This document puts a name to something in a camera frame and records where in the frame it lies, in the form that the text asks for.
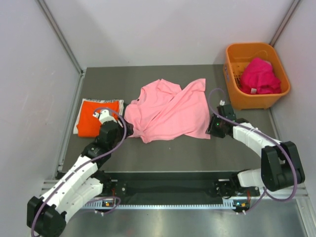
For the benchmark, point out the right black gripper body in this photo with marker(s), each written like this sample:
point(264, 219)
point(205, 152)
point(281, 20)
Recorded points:
point(215, 127)

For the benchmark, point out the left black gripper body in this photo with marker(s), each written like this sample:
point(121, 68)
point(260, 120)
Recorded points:
point(120, 133)

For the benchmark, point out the light pink t shirt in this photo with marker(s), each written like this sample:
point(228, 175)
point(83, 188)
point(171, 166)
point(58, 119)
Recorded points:
point(165, 111)

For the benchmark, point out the magenta t shirt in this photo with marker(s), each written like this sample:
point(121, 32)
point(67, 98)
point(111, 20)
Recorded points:
point(258, 78)

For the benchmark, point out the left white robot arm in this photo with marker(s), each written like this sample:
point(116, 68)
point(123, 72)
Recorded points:
point(48, 215)

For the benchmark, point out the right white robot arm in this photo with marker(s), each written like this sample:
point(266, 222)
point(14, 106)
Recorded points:
point(281, 166)

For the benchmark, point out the folded white printed t shirt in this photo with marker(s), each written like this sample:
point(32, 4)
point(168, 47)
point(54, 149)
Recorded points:
point(108, 101)

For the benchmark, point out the folded dark green t shirt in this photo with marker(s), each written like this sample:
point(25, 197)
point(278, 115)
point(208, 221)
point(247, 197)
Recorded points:
point(125, 106)

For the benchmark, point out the orange plastic basket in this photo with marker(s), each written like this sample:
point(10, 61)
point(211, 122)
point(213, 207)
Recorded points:
point(238, 57)

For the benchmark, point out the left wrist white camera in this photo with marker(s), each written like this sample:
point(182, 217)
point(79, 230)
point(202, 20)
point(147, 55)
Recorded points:
point(106, 116)

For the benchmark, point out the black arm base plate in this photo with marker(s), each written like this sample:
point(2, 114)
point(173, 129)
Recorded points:
point(178, 188)

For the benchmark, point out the grey slotted cable duct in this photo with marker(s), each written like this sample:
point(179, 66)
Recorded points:
point(229, 204)

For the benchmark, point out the aluminium frame rail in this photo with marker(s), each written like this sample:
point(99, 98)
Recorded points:
point(301, 191)

